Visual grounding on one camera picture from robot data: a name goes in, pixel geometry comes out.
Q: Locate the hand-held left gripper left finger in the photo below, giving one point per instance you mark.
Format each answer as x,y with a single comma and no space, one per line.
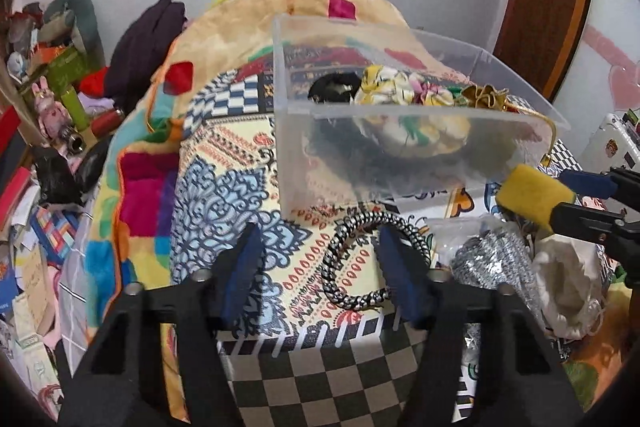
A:
242,267

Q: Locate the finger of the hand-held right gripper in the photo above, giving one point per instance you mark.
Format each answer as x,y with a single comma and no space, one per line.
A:
585,184
585,219

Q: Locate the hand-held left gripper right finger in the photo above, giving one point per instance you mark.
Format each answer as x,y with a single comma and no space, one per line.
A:
400,277

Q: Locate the yellow sponge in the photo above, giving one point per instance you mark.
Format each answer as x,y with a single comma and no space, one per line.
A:
530,197

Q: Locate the clear plastic box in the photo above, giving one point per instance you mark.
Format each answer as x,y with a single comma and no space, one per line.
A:
400,152

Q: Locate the white suitcase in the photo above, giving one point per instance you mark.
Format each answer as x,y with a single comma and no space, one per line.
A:
612,142

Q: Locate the black white striped hair band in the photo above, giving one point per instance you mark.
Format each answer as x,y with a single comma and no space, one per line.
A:
345,297

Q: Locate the patterned printed mat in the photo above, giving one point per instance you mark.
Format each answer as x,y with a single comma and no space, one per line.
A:
225,202

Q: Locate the silver sequin cloth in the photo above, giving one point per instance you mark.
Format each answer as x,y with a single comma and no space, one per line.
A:
492,262

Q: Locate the colourful fleece blanket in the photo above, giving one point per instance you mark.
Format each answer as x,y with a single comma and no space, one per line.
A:
145,187

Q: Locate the gold scrunchie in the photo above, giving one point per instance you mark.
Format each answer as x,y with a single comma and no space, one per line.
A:
484,97

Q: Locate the pink green scrunchie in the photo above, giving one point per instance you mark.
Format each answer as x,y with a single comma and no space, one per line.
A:
435,93

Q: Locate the yellow white scrunchie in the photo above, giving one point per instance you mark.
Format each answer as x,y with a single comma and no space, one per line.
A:
382,86

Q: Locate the red flask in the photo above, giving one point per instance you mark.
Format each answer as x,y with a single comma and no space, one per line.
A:
106,121

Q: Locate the black scrunchie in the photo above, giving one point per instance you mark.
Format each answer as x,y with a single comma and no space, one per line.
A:
332,88

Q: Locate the black plastic bag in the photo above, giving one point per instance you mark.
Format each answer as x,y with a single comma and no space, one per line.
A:
57,177

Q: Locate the pile of papers and books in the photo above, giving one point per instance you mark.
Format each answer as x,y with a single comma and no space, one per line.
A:
30,277

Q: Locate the green bottle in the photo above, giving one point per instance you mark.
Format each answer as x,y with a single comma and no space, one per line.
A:
74,107

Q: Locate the dark purple cloth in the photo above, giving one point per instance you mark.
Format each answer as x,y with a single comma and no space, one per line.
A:
145,42

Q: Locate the pink bunny toy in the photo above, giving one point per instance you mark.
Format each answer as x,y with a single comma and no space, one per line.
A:
47,107

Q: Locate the green box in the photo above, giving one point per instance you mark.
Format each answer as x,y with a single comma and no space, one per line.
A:
62,69

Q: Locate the grey plush toy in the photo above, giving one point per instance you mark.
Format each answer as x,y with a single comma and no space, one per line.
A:
75,19

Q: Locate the pink heart wall sticker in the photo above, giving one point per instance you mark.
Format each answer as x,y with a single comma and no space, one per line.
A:
622,79

